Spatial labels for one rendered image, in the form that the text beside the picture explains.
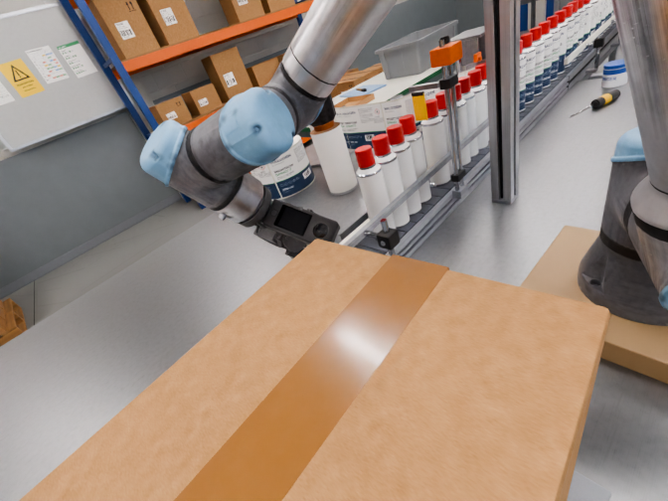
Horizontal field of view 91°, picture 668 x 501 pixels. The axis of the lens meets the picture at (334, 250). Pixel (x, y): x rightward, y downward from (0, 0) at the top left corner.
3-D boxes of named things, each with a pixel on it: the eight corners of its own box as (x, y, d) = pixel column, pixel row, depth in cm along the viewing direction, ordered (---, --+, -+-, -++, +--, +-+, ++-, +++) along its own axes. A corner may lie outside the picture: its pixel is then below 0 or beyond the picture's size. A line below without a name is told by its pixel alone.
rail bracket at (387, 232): (383, 275, 71) (364, 211, 62) (412, 285, 66) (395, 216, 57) (374, 285, 69) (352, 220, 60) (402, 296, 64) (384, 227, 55)
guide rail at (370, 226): (492, 118, 91) (492, 113, 90) (497, 118, 90) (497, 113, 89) (109, 459, 41) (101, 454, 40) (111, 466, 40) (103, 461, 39)
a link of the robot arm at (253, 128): (284, 67, 39) (227, 107, 45) (232, 91, 31) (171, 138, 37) (318, 127, 42) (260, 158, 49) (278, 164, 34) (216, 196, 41)
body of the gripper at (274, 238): (293, 213, 64) (245, 179, 55) (322, 220, 58) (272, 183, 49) (275, 249, 63) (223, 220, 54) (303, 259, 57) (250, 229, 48)
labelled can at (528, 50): (520, 100, 115) (520, 34, 103) (536, 99, 111) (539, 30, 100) (513, 106, 112) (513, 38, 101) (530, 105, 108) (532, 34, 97)
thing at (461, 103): (456, 159, 93) (448, 83, 82) (474, 159, 90) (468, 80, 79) (447, 167, 91) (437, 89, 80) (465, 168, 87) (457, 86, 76)
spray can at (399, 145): (409, 203, 82) (392, 121, 71) (426, 207, 78) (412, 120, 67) (396, 214, 80) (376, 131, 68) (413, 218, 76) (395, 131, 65)
